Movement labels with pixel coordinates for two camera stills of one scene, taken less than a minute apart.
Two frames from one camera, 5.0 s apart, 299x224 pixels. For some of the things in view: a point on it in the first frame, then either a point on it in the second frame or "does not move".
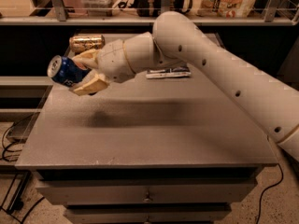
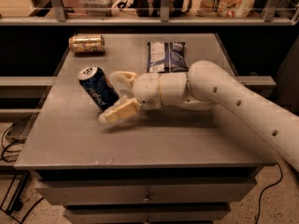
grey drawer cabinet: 157,148 does not move
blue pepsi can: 65,70 -> 96,83
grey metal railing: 58,15 does not move
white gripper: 114,63 -> 147,88
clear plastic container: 98,1 does not move
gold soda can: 86,42 does not move
